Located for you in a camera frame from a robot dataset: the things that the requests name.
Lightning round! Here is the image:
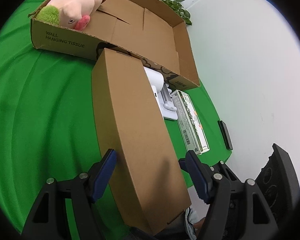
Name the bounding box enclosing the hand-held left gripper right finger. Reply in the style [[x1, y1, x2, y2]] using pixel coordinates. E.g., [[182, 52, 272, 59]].
[[186, 150, 278, 240]]

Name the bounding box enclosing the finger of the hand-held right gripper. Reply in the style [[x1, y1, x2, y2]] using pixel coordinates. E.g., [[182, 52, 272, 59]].
[[179, 158, 240, 180]]

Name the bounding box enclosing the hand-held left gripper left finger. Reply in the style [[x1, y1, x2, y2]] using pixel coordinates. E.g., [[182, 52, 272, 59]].
[[21, 149, 117, 240]]

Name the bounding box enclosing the green and white medicine box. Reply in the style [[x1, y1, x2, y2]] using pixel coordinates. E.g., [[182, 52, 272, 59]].
[[170, 89, 210, 155]]

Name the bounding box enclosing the long brown cardboard box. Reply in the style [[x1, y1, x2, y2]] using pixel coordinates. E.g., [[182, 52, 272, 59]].
[[91, 47, 192, 236]]

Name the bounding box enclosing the white hair dryer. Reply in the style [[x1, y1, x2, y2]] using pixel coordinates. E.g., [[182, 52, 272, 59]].
[[143, 66, 165, 98]]

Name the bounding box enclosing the large cardboard box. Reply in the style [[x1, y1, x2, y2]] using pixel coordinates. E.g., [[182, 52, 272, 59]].
[[27, 0, 200, 92]]

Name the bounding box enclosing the small black rectangular block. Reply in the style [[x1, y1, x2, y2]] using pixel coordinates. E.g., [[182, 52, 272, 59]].
[[217, 120, 233, 151]]

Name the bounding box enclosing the green tablecloth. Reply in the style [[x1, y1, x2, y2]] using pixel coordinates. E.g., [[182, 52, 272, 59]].
[[0, 0, 234, 240]]

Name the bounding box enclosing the green potted plant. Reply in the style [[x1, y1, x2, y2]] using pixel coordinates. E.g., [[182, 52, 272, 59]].
[[155, 0, 192, 26]]

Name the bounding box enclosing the pink plush pig toy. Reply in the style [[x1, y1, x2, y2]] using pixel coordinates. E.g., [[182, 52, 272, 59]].
[[36, 0, 115, 30]]

